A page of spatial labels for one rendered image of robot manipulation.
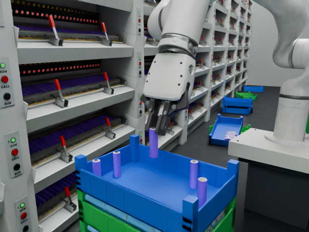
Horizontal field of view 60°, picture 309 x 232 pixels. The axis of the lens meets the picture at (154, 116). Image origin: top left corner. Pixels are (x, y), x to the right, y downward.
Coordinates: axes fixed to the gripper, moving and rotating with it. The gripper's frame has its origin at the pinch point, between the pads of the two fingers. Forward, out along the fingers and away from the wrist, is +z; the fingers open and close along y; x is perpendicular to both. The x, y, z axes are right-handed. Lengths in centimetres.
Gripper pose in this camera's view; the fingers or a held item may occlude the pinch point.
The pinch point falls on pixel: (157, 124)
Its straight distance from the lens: 56.7
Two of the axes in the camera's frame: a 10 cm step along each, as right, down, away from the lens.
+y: -7.9, -1.5, 5.9
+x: -5.6, -2.3, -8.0
